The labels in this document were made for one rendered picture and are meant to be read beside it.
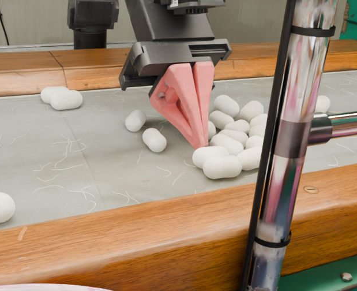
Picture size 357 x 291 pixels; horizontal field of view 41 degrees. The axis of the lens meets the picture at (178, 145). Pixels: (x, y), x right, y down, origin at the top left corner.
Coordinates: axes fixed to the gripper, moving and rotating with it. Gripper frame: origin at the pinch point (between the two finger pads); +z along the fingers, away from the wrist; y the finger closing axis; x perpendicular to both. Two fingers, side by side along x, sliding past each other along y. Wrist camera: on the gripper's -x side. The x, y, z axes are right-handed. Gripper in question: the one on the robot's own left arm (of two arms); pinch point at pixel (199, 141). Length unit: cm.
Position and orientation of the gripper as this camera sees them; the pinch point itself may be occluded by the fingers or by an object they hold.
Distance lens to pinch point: 45.3
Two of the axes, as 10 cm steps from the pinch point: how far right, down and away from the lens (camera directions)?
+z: 2.8, 9.0, -3.4
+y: 9.0, -1.2, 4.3
